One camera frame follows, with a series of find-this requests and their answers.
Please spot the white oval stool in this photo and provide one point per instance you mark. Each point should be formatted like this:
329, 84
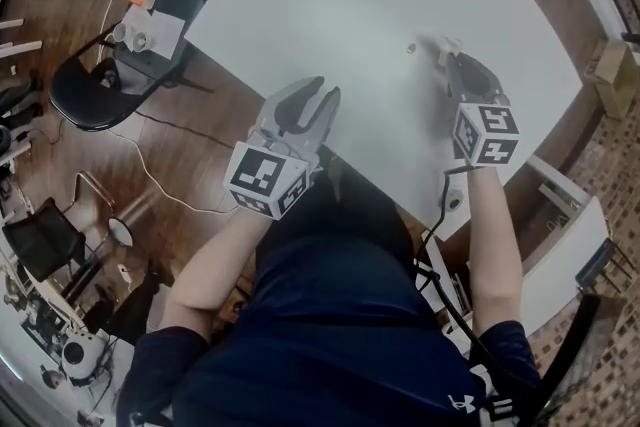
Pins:
121, 231

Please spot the dark blue shirt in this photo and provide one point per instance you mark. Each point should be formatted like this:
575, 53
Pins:
325, 315

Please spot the white round headset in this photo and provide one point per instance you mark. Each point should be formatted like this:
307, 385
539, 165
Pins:
80, 355

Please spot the person's right forearm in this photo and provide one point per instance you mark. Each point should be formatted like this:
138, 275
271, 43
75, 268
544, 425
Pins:
492, 240

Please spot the black metal-frame chair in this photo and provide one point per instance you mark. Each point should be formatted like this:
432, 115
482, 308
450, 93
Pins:
42, 237

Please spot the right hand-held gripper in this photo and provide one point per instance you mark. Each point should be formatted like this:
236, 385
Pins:
487, 135

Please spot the small brown scrap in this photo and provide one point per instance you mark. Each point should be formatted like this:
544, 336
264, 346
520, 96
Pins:
410, 47

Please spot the white table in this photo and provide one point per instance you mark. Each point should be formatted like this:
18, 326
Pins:
340, 5

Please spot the blue chair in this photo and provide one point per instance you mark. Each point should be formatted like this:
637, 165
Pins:
595, 262

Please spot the white paper sheet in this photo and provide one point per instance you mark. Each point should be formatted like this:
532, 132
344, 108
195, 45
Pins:
162, 32

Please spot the white tissue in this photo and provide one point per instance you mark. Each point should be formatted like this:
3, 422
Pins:
448, 46

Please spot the black folding chair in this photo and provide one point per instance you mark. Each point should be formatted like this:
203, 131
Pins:
95, 100

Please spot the black chair backrest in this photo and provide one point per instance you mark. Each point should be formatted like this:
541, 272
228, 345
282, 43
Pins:
590, 355

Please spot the cardboard box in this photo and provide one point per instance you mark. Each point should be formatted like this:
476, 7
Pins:
610, 75

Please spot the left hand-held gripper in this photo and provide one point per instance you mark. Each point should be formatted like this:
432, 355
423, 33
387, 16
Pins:
265, 175

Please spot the white side cabinet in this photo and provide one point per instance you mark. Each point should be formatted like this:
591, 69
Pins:
565, 240

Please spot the person's left forearm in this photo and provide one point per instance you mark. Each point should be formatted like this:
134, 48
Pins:
215, 265

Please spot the white paper cup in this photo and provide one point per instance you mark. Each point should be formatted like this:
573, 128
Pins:
121, 32
140, 41

